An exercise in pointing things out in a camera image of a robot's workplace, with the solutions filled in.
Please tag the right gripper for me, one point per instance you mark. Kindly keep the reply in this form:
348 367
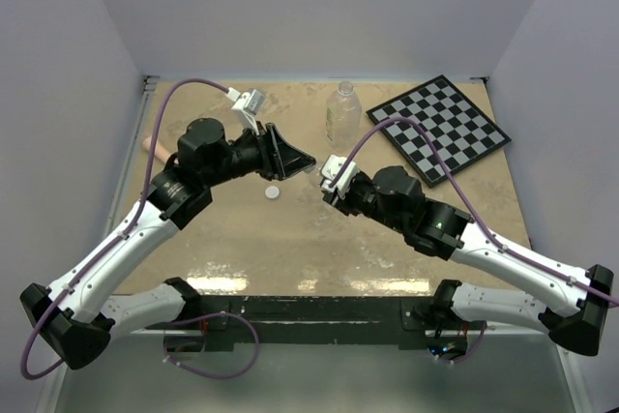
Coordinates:
343 204

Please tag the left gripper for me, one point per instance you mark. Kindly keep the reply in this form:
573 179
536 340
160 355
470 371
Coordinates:
276 152

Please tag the small clear plastic bottle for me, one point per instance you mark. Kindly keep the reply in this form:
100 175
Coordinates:
314 177

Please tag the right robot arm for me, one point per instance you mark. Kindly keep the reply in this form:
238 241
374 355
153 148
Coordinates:
567 303

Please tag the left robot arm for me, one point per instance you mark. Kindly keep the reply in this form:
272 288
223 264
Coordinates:
78 316

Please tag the white bottle cap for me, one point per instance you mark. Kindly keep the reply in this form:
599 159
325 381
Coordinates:
272 192

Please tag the large clear plastic bottle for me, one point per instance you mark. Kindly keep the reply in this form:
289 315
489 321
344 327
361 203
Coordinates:
343 116

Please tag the black white chessboard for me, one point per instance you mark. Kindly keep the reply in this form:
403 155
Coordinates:
458 129

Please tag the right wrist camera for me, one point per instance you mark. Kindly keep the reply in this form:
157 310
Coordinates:
337 174

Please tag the peach wooden handle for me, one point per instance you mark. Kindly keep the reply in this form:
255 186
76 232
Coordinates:
161 154

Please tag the black front table rail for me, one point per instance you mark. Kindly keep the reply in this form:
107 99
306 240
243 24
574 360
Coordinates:
404 322

